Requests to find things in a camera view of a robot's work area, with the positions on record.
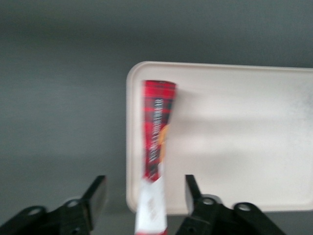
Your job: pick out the cream rectangular plastic tray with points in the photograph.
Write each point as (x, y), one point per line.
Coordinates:
(232, 137)

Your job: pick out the red tartan cookie box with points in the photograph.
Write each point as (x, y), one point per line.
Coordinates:
(156, 127)

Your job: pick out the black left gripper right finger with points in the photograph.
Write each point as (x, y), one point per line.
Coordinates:
(220, 220)

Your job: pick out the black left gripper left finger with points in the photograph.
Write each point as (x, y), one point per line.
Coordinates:
(73, 215)

